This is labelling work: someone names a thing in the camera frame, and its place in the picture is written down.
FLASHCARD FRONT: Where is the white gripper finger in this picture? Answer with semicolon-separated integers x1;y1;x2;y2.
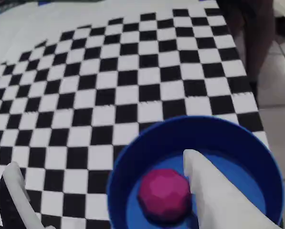
182;149;280;229
2;161;56;229

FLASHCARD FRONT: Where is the pink faceted ball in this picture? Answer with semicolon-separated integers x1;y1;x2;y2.
137;168;192;224

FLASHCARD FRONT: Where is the blue round box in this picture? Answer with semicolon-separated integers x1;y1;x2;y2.
106;115;285;229

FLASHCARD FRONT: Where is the black white checkerboard mat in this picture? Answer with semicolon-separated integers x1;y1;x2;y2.
0;0;270;229

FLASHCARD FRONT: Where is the dark brown furniture leg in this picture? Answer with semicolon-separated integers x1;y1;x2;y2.
215;0;276;83

